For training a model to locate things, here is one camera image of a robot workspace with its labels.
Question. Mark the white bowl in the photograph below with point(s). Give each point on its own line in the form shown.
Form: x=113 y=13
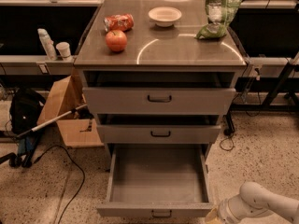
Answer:
x=164 y=16

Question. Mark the white paper cup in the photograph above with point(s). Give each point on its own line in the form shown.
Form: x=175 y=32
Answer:
x=64 y=50

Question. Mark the grey metal drawer cabinet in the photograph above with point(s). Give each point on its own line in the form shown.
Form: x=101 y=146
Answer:
x=155 y=57

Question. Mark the grey bottom drawer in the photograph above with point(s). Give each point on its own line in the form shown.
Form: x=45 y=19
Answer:
x=158 y=181

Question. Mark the red apple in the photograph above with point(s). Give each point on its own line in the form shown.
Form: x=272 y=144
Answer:
x=116 y=40

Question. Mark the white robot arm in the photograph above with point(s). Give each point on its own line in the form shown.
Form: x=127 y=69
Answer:
x=253 y=201

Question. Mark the grey middle drawer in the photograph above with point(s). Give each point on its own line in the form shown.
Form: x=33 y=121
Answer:
x=149 y=134

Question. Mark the brown cardboard box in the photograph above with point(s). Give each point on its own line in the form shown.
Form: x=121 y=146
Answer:
x=77 y=129

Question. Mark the grey top drawer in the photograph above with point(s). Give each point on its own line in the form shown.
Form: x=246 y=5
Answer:
x=157 y=101

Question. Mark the white plastic bottle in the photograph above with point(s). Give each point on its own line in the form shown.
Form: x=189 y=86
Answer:
x=47 y=44

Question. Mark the grey metal pole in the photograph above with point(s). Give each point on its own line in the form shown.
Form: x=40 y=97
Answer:
x=46 y=123

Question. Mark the green chip bag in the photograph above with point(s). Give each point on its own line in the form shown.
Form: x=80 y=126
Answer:
x=220 y=13

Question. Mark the crushed orange soda can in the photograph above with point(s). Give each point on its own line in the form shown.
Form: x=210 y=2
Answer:
x=123 y=22

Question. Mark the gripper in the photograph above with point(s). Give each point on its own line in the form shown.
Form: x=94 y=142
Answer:
x=224 y=211

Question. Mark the grey drawer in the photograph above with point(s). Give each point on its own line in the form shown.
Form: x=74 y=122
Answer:
x=157 y=101
x=149 y=134
x=158 y=181

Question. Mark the black backpack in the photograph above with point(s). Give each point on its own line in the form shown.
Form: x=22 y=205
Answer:
x=25 y=109

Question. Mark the black stand leg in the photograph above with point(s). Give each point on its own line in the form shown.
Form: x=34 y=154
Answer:
x=289 y=66

